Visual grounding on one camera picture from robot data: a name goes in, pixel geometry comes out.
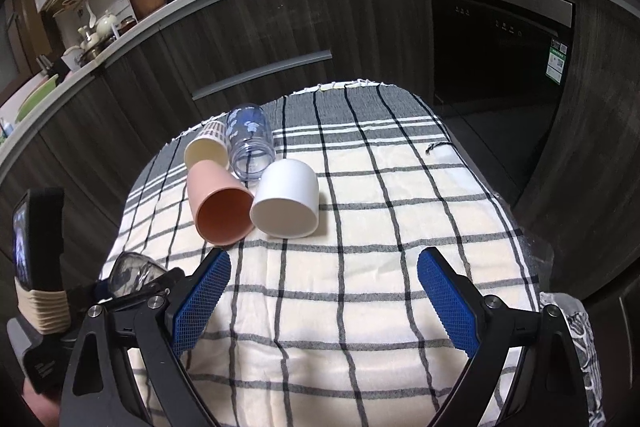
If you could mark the person's left forearm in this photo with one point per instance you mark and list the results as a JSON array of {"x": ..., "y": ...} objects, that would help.
[{"x": 40, "y": 409}]

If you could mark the white teapot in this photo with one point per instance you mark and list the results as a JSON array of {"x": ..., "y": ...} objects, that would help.
[{"x": 106, "y": 24}]

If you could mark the checked tablecloth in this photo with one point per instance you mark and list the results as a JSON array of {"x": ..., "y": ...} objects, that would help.
[{"x": 350, "y": 257}]

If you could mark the cream cup with striped print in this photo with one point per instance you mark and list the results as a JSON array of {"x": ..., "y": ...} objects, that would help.
[{"x": 205, "y": 152}]

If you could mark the white cup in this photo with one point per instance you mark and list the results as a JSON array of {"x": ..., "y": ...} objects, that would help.
[{"x": 292, "y": 187}]

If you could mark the dark wood kitchen cabinet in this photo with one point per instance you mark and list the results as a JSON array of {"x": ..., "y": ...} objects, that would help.
[{"x": 250, "y": 17}]

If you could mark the white mug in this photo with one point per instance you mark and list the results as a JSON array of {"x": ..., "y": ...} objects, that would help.
[{"x": 72, "y": 58}]

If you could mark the grey patterned cloth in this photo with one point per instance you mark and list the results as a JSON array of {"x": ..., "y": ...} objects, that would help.
[{"x": 585, "y": 357}]

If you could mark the black built-in oven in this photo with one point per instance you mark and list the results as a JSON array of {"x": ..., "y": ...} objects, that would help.
[{"x": 500, "y": 107}]

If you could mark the clear bottle with blue print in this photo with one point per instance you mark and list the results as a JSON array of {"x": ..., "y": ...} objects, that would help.
[{"x": 250, "y": 137}]

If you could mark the green tray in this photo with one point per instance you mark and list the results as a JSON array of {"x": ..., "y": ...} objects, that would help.
[{"x": 37, "y": 97}]

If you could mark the pink cup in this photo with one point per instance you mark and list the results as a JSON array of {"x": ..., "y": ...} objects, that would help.
[{"x": 212, "y": 187}]

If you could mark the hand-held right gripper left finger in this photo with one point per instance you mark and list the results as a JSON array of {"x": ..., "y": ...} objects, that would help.
[{"x": 200, "y": 302}]

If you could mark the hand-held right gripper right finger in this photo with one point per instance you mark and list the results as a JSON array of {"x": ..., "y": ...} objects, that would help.
[{"x": 450, "y": 302}]

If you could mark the green label sticker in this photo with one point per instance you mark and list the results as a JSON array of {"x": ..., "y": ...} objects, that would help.
[{"x": 556, "y": 62}]

